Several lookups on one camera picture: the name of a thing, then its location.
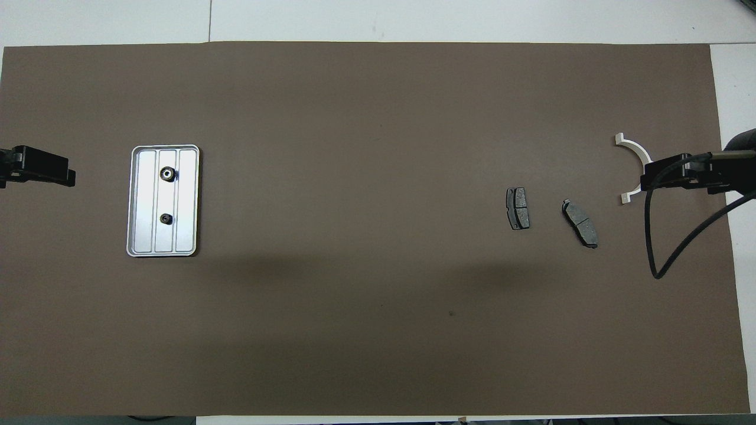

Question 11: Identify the brown table mat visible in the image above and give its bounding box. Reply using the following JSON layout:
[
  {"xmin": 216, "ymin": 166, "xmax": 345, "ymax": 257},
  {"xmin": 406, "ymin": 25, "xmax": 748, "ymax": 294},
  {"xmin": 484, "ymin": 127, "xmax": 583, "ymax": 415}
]
[{"xmin": 0, "ymin": 41, "xmax": 751, "ymax": 417}]

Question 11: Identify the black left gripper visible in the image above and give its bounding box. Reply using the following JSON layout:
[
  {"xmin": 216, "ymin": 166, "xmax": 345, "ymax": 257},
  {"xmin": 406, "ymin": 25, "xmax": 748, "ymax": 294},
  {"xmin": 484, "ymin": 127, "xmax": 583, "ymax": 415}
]
[{"xmin": 0, "ymin": 146, "xmax": 76, "ymax": 188}]

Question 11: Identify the long dark brake pad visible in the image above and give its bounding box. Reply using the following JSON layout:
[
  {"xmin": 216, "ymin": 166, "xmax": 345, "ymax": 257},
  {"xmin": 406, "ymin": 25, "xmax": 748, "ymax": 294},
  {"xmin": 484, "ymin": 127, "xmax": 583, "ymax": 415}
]
[{"xmin": 561, "ymin": 198, "xmax": 599, "ymax": 249}]

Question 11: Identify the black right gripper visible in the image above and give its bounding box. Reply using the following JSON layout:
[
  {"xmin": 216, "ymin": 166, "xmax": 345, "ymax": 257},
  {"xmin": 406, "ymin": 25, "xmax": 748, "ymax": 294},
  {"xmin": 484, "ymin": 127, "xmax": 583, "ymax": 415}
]
[{"xmin": 641, "ymin": 129, "xmax": 756, "ymax": 194}]

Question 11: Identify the short dark brake pad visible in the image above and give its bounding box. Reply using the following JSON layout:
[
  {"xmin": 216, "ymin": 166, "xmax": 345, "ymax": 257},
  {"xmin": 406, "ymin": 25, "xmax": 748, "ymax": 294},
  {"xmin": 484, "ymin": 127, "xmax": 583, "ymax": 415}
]
[{"xmin": 506, "ymin": 187, "xmax": 531, "ymax": 231}]

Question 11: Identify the white curved plastic bracket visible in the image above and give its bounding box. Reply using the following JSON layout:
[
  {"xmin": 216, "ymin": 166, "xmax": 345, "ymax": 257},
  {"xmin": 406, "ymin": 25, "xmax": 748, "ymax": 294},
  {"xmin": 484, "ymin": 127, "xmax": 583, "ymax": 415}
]
[{"xmin": 614, "ymin": 133, "xmax": 653, "ymax": 205}]

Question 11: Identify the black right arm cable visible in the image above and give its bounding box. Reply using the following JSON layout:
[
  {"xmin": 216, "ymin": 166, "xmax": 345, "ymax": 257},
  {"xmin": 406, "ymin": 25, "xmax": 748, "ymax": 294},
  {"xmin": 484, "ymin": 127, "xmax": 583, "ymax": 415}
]
[{"xmin": 645, "ymin": 152, "xmax": 756, "ymax": 280}]

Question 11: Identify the silver metal tray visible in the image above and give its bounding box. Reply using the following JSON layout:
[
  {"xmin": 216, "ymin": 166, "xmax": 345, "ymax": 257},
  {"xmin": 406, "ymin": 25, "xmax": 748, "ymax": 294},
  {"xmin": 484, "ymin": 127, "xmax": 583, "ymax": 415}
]
[{"xmin": 126, "ymin": 144, "xmax": 201, "ymax": 258}]

